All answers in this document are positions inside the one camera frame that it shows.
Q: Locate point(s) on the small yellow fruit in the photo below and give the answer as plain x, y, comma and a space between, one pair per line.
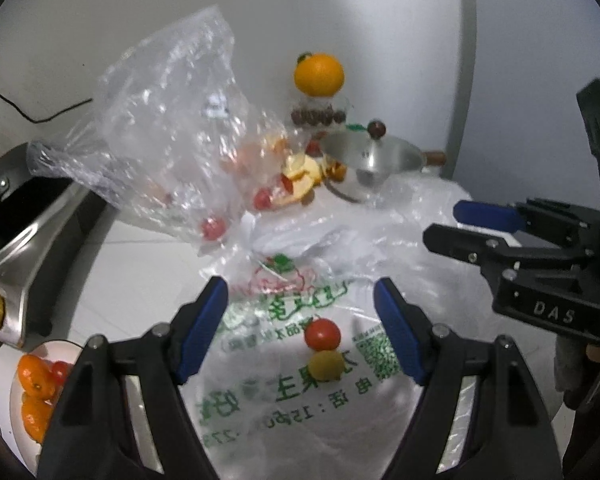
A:
326, 364

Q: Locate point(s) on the orange peel pile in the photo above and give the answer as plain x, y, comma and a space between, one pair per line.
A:
300, 180

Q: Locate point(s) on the mandarin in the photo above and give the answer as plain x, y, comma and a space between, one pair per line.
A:
35, 377
32, 417

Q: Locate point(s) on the cherry tomato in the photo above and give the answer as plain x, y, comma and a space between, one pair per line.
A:
322, 334
60, 371
263, 199
312, 147
213, 227

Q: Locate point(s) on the steel lid with brown knob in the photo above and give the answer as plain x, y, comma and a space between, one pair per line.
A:
380, 152

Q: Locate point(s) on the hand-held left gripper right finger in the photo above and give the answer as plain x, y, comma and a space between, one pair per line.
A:
397, 332

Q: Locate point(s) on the printed plastic bag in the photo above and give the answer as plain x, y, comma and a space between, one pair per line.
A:
290, 410

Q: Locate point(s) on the white plate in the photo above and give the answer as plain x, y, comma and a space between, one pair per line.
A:
62, 351

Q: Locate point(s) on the clear container of dates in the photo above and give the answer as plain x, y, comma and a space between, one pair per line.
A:
320, 116

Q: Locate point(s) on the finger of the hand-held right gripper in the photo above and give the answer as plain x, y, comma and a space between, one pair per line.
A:
485, 212
455, 242

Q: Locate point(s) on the large orange with stem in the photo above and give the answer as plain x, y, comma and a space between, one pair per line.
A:
319, 75

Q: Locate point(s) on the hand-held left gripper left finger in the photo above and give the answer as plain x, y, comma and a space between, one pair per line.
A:
202, 330

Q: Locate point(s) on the clear crumpled plastic bag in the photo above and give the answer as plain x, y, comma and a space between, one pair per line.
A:
170, 110

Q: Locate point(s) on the silver induction cooker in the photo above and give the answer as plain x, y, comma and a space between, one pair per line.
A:
45, 260

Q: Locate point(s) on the white door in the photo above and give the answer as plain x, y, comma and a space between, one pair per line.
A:
530, 60

